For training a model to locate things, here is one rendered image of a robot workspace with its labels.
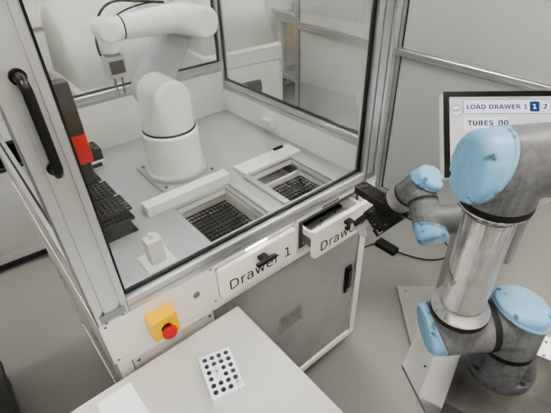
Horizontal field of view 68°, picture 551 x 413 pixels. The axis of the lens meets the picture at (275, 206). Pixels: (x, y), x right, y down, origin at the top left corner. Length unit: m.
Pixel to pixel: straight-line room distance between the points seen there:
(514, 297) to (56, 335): 2.10
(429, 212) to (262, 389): 0.60
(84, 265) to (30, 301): 1.77
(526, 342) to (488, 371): 0.13
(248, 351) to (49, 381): 1.31
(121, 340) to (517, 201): 0.92
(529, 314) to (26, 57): 1.03
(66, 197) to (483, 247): 0.76
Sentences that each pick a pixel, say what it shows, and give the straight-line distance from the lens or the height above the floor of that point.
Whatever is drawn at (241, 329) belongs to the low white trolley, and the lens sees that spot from 1.22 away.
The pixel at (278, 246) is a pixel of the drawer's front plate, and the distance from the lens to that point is 1.25.
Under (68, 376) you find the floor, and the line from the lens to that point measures 2.28.
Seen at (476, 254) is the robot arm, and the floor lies 1.24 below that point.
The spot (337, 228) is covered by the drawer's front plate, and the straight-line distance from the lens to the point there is 1.34.
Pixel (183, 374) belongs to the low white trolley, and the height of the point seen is 0.76.
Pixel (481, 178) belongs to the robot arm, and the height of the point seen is 1.41.
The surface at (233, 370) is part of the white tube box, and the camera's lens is 1.12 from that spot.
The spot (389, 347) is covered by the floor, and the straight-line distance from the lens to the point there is 2.16.
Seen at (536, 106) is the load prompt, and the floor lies 1.16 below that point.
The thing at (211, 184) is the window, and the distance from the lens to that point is 1.03.
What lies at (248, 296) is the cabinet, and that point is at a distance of 1.35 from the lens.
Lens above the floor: 1.73
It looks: 36 degrees down
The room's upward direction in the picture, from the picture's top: 2 degrees counter-clockwise
